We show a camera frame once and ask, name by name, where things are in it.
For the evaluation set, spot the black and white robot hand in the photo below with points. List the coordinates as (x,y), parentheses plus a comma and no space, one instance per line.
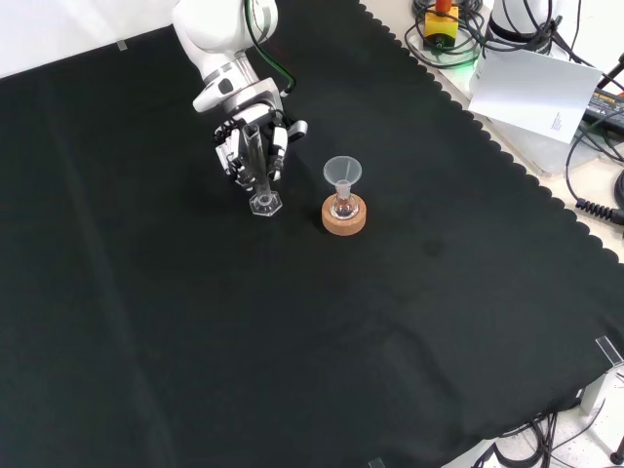
(280,141)

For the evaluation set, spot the clear graduated cylinder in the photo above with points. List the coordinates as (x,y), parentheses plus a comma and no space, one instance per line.
(265,205)

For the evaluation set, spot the translucent plastic funnel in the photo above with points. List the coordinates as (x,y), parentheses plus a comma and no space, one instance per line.
(342,169)

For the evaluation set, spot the small round-bottom glass flask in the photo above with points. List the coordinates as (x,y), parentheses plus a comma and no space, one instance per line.
(344,207)

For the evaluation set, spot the grey tape strip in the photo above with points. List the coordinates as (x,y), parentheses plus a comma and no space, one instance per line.
(122,46)

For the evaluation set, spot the black table cloth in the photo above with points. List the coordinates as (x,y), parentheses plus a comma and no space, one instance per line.
(195,317)

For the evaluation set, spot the yellow stop button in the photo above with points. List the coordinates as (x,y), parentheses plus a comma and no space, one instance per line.
(441,24)

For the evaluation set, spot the pale board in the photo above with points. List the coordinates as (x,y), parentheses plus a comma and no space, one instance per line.
(531,92)

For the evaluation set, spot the black power adapter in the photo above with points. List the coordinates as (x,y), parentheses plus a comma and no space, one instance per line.
(607,105)

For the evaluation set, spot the clear tape strip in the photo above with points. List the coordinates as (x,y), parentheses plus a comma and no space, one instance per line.
(610,350)

